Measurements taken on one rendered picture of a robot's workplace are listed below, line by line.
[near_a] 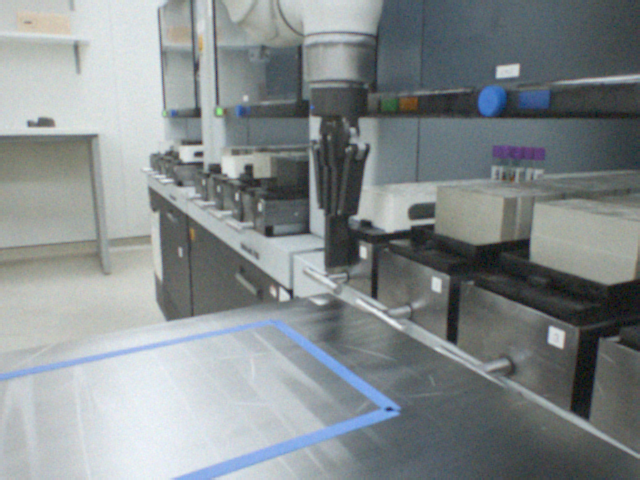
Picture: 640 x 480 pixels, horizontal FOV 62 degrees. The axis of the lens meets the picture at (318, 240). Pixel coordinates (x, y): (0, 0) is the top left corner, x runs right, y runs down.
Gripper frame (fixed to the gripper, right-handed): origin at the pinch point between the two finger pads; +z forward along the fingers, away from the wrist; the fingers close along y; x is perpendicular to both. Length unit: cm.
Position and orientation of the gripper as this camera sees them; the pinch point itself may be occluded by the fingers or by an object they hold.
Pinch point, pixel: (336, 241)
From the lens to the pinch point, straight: 73.1
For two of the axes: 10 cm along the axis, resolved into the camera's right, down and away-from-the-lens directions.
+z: -0.1, 9.8, 2.2
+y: -4.3, -2.0, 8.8
